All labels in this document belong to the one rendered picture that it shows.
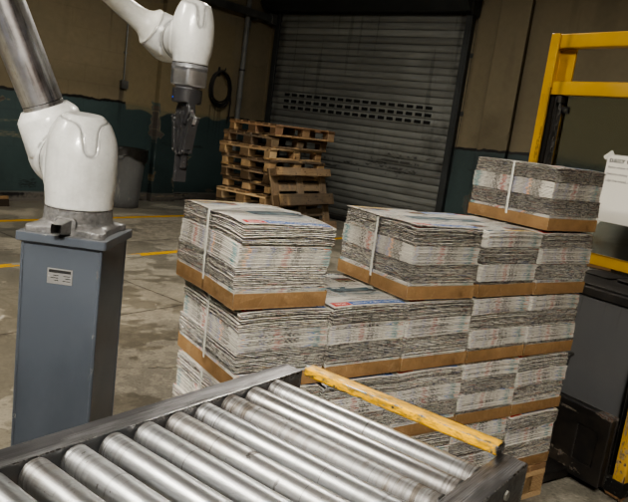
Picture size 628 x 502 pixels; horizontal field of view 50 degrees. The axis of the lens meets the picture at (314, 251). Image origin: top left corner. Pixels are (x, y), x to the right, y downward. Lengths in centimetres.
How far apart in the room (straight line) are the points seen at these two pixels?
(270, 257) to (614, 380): 186
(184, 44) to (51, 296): 68
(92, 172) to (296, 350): 72
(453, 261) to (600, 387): 125
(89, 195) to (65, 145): 12
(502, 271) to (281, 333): 86
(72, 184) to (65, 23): 746
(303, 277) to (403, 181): 780
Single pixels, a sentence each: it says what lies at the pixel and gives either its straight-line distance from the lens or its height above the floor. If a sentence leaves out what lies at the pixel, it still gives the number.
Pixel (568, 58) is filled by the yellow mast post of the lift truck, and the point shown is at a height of 176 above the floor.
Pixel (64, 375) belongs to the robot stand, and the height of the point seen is 67.
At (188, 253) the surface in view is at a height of 92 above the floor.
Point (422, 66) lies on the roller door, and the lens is 957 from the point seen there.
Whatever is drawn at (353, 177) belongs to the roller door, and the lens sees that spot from 1000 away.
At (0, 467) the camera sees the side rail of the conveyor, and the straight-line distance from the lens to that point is 105.
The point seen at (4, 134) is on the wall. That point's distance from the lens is 864.
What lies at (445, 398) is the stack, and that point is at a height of 49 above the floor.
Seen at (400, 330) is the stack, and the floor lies 74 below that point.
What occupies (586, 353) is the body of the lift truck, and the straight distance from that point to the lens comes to 321.
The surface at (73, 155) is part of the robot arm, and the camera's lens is 159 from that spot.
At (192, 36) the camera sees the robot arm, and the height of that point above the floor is 149.
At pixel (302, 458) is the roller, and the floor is 80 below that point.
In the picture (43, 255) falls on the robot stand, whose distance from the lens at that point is 163.
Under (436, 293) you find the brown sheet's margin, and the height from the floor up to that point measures 86.
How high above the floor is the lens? 131
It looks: 10 degrees down
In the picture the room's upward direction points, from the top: 8 degrees clockwise
